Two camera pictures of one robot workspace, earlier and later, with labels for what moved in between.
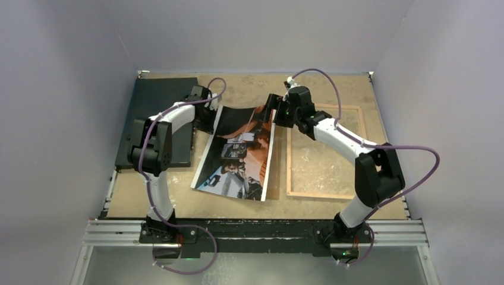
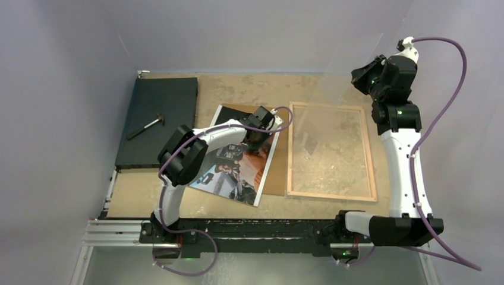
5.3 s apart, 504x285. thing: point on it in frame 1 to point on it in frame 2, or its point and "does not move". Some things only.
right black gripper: x=276 y=103 to x=361 y=76
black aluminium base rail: x=217 y=237 does not move
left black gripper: x=210 y=127 to x=255 y=146
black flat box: x=152 y=95 does not move
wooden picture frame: x=363 y=111 does not move
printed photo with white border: x=237 y=159 does not move
